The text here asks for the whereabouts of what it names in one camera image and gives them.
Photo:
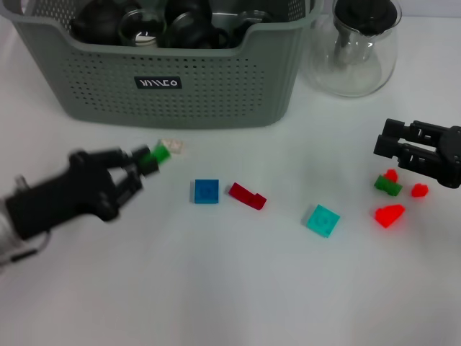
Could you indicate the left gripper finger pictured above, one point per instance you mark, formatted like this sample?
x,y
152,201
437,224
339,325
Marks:
x,y
122,155
133,182

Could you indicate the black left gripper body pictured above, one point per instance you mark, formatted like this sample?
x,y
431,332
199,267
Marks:
x,y
72,194

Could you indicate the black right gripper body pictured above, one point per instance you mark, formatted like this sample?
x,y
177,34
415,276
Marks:
x,y
452,155

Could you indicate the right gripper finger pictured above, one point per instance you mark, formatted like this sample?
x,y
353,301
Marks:
x,y
417,132
414,158

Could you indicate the green translucent toy brick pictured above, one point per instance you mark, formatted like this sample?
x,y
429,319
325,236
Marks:
x,y
162,153

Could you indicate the white toy brick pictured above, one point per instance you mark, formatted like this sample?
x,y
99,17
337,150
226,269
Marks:
x,y
147,40
174,146

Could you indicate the grey-green perforated storage bin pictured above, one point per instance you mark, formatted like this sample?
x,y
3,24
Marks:
x,y
216,90

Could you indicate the small red toy brick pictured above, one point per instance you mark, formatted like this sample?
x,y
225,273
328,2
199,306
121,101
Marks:
x,y
419,190
391,175

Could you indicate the small green toy brick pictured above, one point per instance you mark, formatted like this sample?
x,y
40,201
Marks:
x,y
388,186

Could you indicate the left gripper silver plug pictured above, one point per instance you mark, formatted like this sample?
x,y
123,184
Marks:
x,y
22,183

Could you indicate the red sloped toy brick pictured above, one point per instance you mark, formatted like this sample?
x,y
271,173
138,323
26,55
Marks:
x,y
389,215

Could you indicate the blue square toy plate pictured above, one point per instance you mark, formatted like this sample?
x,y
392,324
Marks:
x,y
204,191

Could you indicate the clear glass carafe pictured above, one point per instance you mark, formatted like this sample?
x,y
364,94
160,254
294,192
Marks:
x,y
353,72

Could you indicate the teal square toy plate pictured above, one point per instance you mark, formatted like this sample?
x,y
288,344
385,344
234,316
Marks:
x,y
323,220

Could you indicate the dark red toy brick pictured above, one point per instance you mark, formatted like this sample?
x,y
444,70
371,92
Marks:
x,y
248,195

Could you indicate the black carafe lid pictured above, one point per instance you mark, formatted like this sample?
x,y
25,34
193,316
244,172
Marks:
x,y
367,14

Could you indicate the dark clay teapot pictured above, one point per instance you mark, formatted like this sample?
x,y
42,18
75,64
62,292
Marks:
x,y
93,21

